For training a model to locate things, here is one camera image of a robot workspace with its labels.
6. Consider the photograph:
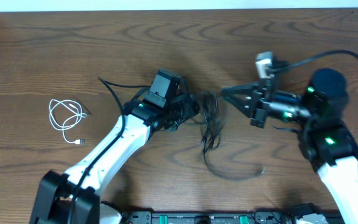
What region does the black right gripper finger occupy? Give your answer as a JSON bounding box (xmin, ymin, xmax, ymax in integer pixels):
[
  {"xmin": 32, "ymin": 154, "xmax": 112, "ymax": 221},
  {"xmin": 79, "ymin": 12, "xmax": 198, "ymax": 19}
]
[
  {"xmin": 221, "ymin": 82, "xmax": 259, "ymax": 96},
  {"xmin": 227, "ymin": 95, "xmax": 255, "ymax": 118}
]

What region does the white cable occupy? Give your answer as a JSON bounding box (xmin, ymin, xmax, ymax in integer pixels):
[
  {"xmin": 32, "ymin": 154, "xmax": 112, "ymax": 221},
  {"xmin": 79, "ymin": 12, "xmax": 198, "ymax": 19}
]
[{"xmin": 48, "ymin": 98, "xmax": 88, "ymax": 146}]

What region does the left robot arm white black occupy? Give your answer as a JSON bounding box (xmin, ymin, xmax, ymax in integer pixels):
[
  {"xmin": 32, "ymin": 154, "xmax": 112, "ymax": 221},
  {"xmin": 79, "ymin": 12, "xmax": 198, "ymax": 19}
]
[{"xmin": 30, "ymin": 92, "xmax": 200, "ymax": 223}]

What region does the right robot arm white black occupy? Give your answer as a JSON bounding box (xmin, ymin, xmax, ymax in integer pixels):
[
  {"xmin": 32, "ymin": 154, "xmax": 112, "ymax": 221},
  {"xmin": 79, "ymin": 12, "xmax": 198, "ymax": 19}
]
[{"xmin": 221, "ymin": 68, "xmax": 358, "ymax": 223}]

